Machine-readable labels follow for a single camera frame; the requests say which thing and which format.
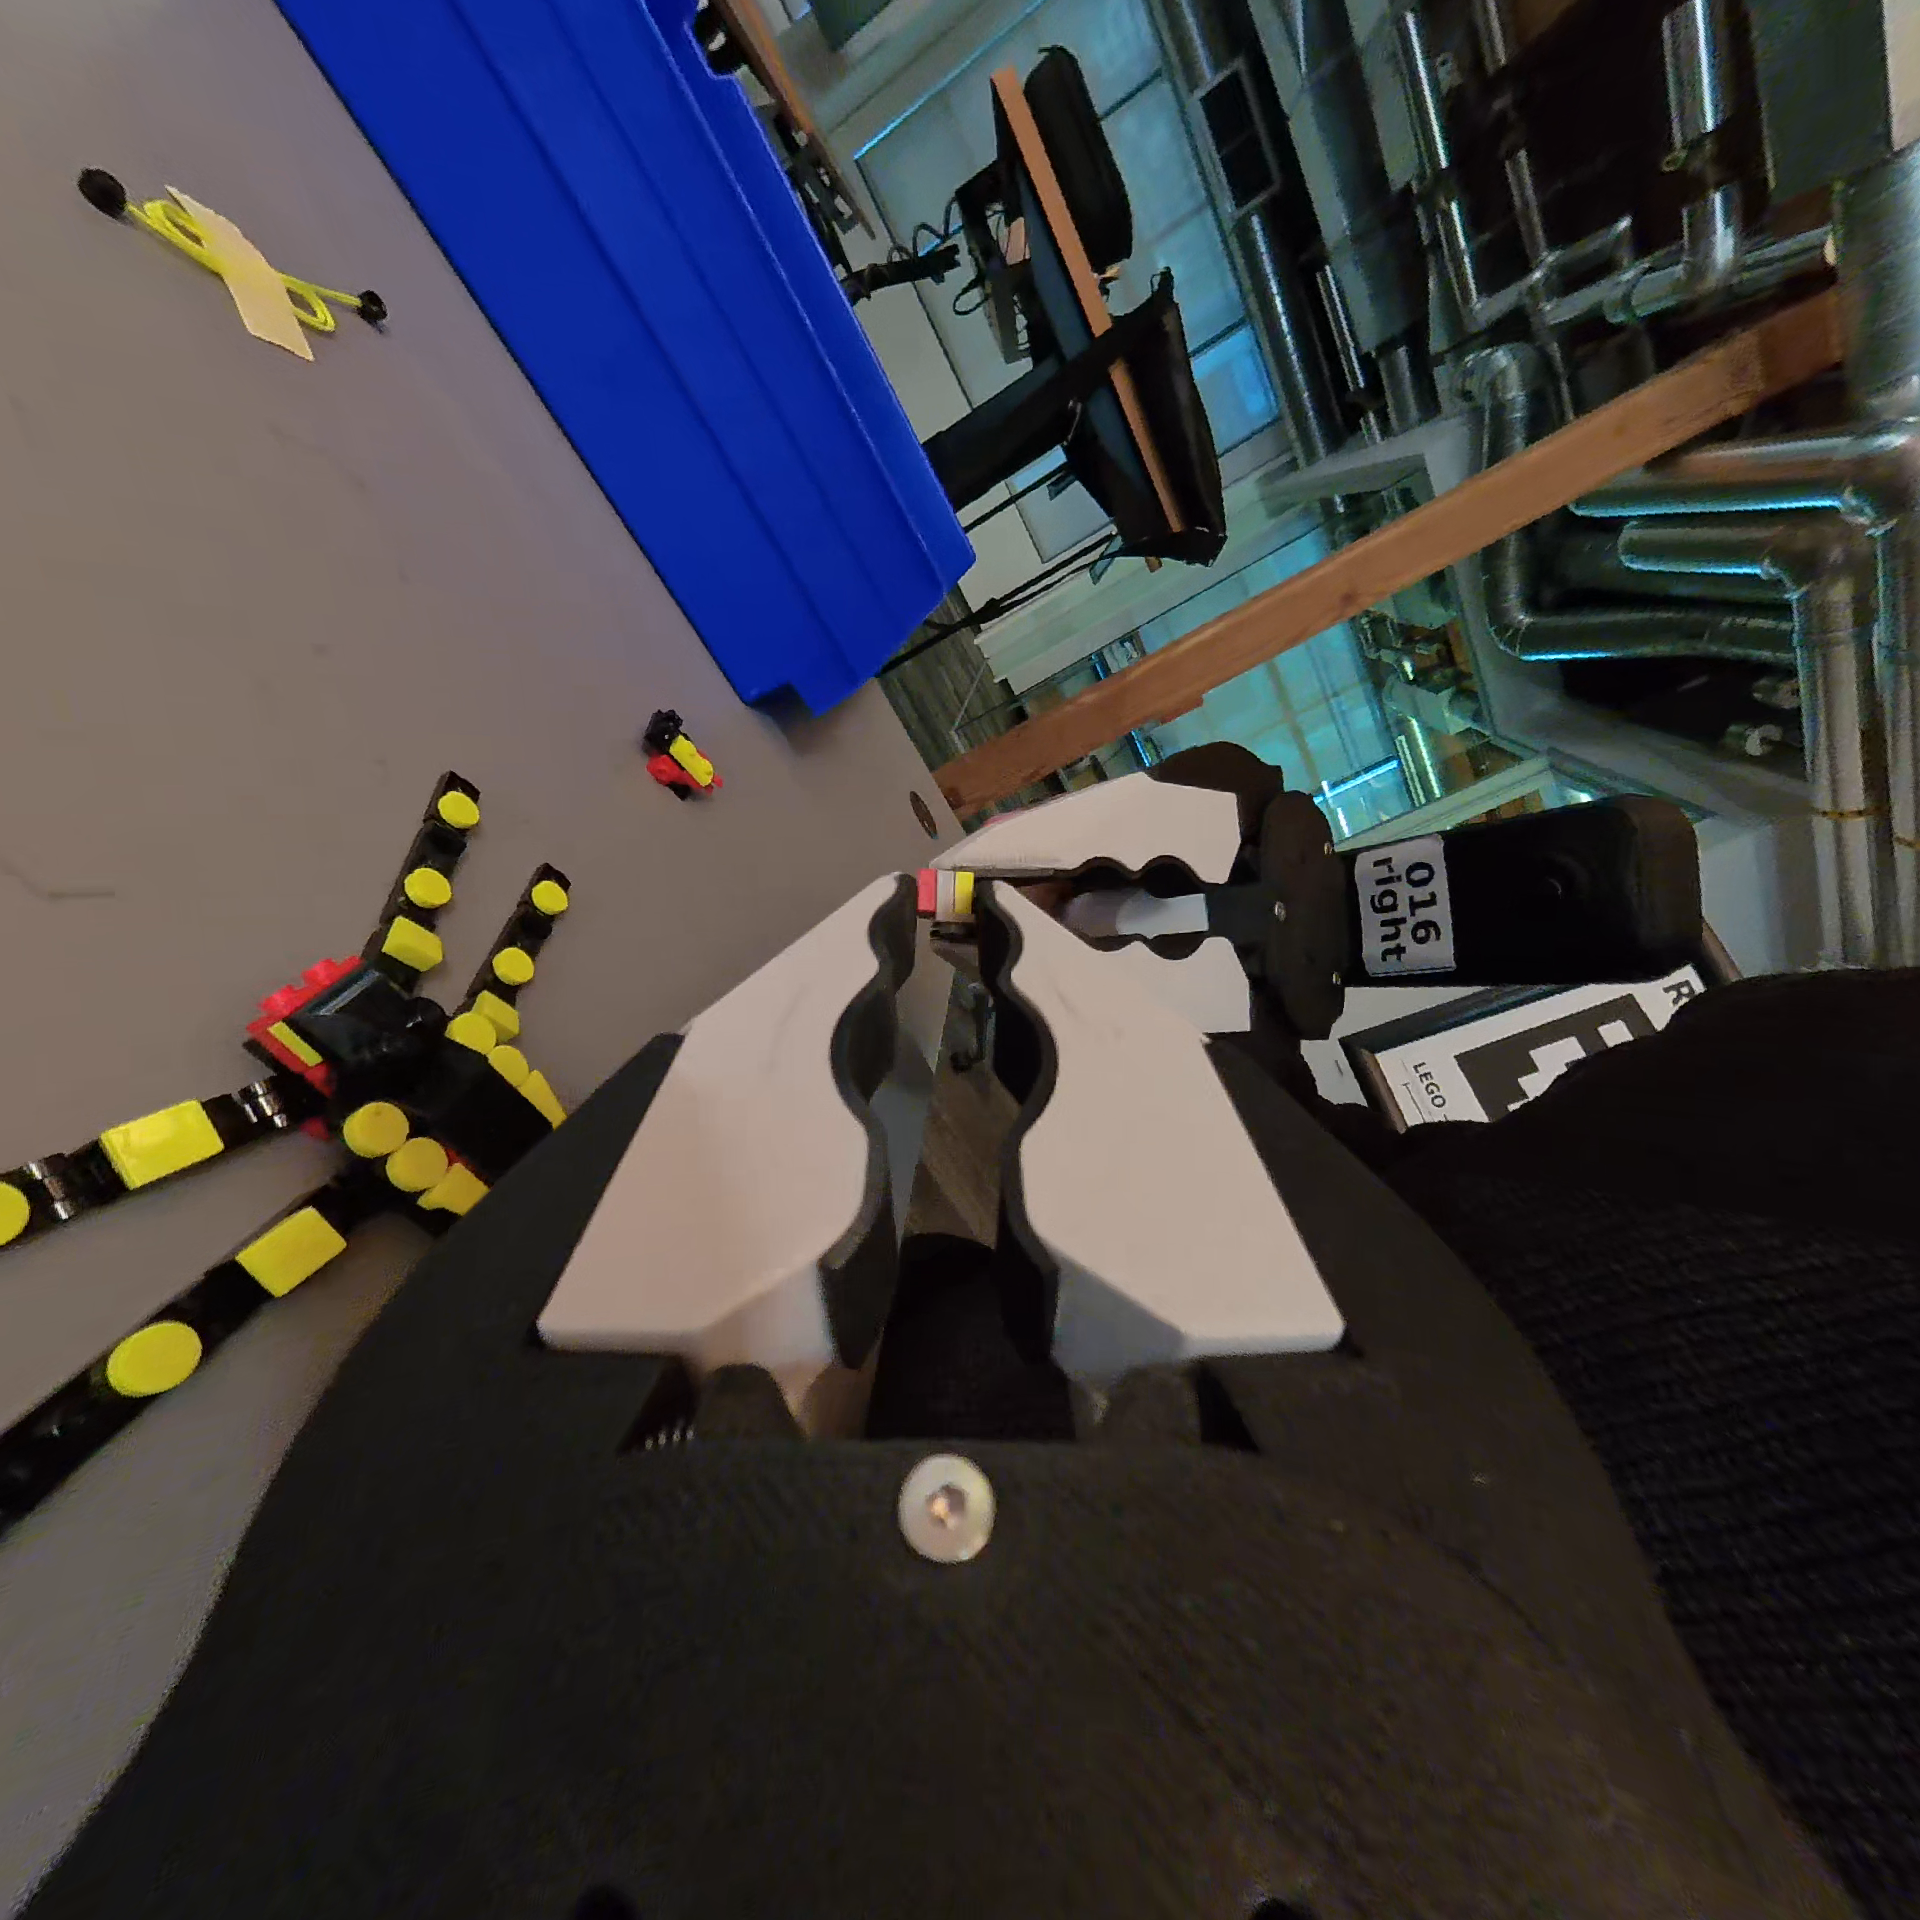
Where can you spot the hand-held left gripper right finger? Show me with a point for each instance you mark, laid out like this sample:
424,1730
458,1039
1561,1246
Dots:
1155,1200

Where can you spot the small yellow red lego piece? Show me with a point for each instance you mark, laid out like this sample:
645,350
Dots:
954,898

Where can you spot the black flat carry bag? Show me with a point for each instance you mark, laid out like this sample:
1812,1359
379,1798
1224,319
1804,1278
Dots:
1178,435

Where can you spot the wooden ceiling beam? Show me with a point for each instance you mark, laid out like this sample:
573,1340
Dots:
1348,600

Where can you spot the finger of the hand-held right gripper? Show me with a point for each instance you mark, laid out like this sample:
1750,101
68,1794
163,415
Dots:
1200,983
1125,827

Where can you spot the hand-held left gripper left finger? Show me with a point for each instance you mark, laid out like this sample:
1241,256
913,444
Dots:
720,1171

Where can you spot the silver ceiling ducts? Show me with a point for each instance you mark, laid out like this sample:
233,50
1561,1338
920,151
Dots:
1651,600

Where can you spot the black yellow red lego assembly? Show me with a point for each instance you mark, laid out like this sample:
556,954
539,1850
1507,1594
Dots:
676,756

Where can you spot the blue plastic bin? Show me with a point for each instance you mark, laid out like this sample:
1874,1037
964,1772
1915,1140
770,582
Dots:
645,300

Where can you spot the yellow black lego spider model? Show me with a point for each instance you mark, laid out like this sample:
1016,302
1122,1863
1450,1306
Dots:
374,1037

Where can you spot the black rounded backpack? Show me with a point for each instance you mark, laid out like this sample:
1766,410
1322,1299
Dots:
1072,143

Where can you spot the wooden top standing desk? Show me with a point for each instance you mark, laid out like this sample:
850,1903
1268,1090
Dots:
1004,443

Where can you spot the black framed marker card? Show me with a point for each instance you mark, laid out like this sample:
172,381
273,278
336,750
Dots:
1576,1051

